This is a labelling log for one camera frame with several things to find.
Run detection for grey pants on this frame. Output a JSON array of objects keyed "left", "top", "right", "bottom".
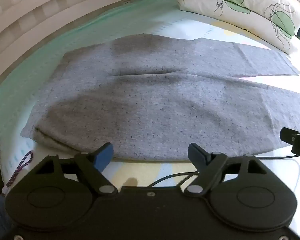
[{"left": 20, "top": 33, "right": 300, "bottom": 161}]

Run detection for black cable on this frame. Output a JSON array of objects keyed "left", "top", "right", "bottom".
[{"left": 149, "top": 154, "right": 300, "bottom": 188}]

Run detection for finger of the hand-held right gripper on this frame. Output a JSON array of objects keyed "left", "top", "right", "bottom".
[{"left": 280, "top": 127, "right": 300, "bottom": 161}]

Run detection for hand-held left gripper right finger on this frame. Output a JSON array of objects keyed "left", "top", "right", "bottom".
[{"left": 184, "top": 142, "right": 268, "bottom": 197}]

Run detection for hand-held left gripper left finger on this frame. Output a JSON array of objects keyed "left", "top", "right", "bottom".
[{"left": 35, "top": 142, "right": 118, "bottom": 196}]

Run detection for beige bed side rail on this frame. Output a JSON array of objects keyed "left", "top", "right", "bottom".
[{"left": 0, "top": 0, "right": 177, "bottom": 94}]

